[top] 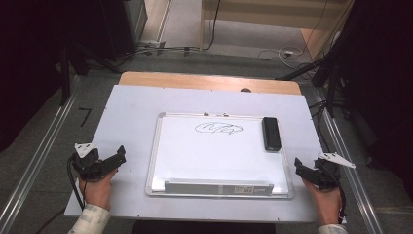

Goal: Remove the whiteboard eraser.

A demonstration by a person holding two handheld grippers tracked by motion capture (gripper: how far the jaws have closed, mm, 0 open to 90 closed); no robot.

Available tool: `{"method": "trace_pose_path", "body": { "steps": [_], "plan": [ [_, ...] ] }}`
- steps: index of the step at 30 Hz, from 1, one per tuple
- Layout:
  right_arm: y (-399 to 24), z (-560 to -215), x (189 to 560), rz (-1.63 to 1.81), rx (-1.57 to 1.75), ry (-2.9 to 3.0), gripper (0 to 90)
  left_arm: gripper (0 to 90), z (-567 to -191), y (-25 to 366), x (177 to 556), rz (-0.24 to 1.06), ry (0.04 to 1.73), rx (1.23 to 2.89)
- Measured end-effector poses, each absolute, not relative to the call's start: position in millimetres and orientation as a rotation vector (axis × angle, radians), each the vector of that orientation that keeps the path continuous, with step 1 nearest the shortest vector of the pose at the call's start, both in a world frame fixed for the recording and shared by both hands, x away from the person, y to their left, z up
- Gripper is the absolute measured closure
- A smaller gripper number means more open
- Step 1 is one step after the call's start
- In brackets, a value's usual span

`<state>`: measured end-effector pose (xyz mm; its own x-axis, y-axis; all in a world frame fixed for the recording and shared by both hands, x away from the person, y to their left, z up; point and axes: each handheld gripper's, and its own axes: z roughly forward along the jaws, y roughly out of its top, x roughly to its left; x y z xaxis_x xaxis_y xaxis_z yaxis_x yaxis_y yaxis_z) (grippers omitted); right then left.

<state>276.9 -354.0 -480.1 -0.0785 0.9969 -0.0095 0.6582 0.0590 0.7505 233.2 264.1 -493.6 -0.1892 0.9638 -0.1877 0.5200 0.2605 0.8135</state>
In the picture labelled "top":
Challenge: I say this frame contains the black floor cables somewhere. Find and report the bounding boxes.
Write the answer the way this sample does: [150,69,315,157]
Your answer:
[111,44,203,62]

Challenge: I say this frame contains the black whiteboard eraser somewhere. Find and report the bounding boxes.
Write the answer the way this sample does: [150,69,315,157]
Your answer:
[261,116,282,153]

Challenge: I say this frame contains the wooden table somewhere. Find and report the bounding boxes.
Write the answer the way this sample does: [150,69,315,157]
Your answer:
[118,70,304,97]

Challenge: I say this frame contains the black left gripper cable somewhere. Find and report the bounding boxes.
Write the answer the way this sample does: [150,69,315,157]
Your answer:
[33,155,88,234]

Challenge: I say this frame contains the white whiteboard with metal frame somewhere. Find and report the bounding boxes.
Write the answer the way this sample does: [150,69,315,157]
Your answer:
[144,111,296,200]

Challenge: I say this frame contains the person's right hand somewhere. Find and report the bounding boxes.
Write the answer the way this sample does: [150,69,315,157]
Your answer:
[302,176,344,226]

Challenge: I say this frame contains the black tripod stand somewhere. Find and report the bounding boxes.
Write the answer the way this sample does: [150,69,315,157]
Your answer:
[274,53,348,119]

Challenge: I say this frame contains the dark cabinet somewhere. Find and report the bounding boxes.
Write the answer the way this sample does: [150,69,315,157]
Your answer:
[96,0,149,62]

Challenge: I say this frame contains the black hanging cable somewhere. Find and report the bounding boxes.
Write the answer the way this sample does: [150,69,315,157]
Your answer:
[204,0,222,52]

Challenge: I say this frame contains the black metal stand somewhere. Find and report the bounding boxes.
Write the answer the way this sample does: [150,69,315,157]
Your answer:
[58,43,73,107]

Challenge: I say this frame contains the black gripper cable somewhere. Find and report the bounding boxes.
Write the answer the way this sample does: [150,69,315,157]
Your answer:
[326,165,348,225]
[33,155,88,234]

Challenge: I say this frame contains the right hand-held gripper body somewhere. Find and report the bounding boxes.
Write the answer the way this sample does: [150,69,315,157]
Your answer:
[312,151,357,192]

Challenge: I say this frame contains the aluminium floor rail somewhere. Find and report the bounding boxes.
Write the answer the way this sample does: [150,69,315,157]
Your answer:
[312,87,387,234]
[0,75,83,234]

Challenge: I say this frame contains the person's left hand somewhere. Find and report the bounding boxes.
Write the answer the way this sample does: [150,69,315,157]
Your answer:
[78,169,119,212]

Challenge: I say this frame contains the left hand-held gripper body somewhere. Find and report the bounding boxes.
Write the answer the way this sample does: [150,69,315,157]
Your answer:
[69,141,113,182]

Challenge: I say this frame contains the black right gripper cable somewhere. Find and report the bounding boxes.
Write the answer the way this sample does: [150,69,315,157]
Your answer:
[326,165,348,225]

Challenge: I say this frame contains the large white panel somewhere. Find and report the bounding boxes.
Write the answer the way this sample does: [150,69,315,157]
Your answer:
[63,84,347,225]

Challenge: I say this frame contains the light wooden furniture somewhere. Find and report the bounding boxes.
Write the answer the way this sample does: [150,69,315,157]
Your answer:
[198,0,356,60]

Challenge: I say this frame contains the white floor cable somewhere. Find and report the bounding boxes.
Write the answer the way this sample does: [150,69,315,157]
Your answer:
[256,46,306,70]

